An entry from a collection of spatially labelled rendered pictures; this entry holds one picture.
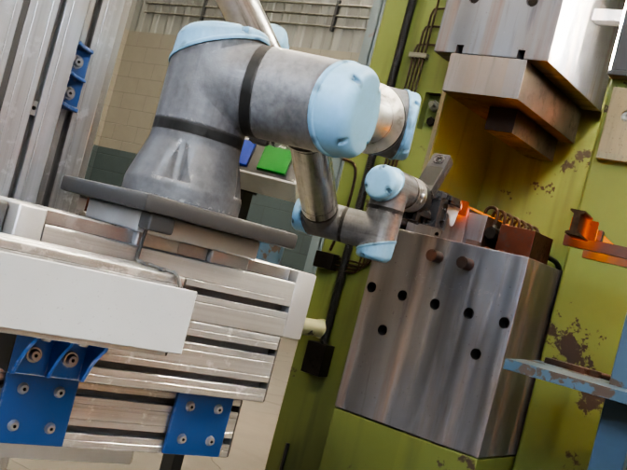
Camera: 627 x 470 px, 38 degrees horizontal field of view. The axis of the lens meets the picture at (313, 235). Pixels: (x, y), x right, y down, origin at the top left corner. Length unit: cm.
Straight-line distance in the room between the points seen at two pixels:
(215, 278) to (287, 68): 27
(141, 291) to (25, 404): 23
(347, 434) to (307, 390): 33
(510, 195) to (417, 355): 72
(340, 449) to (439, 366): 32
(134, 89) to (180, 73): 1056
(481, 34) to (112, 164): 961
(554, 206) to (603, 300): 51
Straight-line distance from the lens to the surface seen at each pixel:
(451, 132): 250
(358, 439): 220
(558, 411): 221
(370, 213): 188
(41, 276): 91
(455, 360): 208
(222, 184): 113
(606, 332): 218
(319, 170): 171
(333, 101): 109
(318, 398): 249
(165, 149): 113
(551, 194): 263
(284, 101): 111
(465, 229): 218
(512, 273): 205
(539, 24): 225
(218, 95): 113
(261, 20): 182
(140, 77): 1171
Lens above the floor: 79
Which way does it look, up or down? 2 degrees up
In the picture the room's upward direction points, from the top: 15 degrees clockwise
